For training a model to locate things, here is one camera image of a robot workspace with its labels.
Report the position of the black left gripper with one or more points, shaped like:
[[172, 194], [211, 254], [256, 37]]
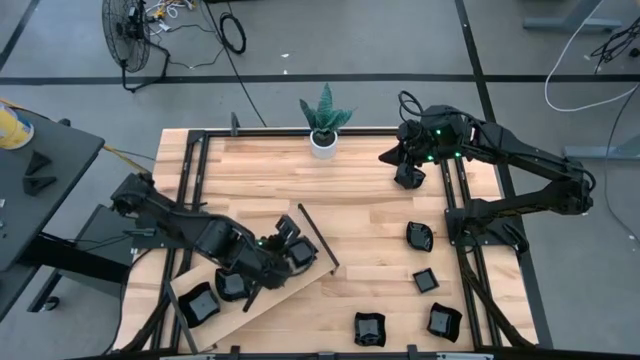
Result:
[[270, 265]]

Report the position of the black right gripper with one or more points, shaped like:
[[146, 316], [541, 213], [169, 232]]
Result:
[[435, 132]]

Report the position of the leaf-shaped black plate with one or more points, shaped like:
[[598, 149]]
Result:
[[411, 177], [229, 287], [420, 236]]

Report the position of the small square black plate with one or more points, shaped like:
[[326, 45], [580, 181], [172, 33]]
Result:
[[302, 252], [426, 280]]

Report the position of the wavy square black plate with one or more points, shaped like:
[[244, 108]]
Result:
[[444, 322], [370, 330], [199, 305]]

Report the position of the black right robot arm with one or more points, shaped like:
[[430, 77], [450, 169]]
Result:
[[525, 160]]

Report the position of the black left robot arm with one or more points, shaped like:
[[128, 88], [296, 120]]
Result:
[[210, 235]]

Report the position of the wooden shelf with black legs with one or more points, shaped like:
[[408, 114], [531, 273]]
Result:
[[235, 312]]

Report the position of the snake plant in white pot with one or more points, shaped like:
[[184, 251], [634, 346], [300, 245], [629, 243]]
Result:
[[322, 150]]

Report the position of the black table clamp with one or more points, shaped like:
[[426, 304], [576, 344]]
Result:
[[234, 124]]

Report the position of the black controller box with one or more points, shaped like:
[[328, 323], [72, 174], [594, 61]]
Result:
[[105, 235]]

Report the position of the grey desk leg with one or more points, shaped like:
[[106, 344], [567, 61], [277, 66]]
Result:
[[570, 23]]

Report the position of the black triangular spare part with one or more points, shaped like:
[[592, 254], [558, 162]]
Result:
[[36, 185], [37, 163]]

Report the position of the black side table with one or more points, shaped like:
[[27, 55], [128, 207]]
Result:
[[15, 210]]

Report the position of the black floor fan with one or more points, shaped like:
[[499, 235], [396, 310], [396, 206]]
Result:
[[125, 35]]

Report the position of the yellow tape roll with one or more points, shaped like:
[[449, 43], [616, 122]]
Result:
[[12, 131]]

